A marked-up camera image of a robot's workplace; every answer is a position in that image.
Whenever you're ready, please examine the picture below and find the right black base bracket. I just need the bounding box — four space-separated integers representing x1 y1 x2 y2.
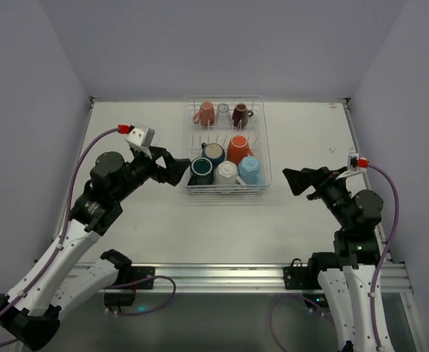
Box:
282 258 336 312

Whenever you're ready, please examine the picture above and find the orange ceramic mug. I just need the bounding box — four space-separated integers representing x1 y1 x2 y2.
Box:
227 135 254 166

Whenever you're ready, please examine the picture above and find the dark brown ceramic mug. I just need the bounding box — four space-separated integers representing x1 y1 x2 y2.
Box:
232 103 254 129

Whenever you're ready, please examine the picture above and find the left black base bracket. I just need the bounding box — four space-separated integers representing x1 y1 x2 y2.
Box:
103 266 155 312

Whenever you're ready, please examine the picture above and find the pink ceramic mug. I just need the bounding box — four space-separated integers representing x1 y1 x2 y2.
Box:
193 101 216 127

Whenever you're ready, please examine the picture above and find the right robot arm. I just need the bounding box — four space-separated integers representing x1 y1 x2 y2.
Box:
282 158 394 351

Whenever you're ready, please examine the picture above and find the white faceted ceramic mug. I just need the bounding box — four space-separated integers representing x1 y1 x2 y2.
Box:
214 161 246 186

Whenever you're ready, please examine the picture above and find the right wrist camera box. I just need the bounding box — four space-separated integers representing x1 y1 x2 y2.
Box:
348 153 369 173

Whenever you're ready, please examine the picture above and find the black base bracket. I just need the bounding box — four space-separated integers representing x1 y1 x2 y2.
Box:
282 258 336 312
103 266 155 312

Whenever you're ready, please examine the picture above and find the blue round ceramic mug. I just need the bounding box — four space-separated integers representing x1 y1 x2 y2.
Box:
202 143 226 167

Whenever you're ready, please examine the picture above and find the clear drinking glass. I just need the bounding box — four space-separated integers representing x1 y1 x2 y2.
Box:
216 103 231 125

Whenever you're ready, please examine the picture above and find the white wire dish rack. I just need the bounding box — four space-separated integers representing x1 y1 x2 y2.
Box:
183 95 272 195

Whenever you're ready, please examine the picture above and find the aluminium mounting rail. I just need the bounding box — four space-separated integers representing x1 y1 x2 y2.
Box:
64 263 412 294

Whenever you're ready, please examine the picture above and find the dark green ceramic mug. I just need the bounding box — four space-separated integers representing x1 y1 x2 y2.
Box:
188 157 214 186

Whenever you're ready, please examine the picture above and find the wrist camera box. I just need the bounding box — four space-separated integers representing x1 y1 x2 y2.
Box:
125 124 155 159
348 153 369 173

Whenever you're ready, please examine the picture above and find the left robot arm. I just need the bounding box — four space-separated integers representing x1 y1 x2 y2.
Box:
0 147 191 351

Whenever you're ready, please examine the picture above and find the light blue ceramic mug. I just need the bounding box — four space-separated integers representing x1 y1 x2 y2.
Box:
238 156 265 186

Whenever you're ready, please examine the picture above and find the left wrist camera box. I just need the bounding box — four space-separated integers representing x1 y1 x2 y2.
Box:
125 124 155 159

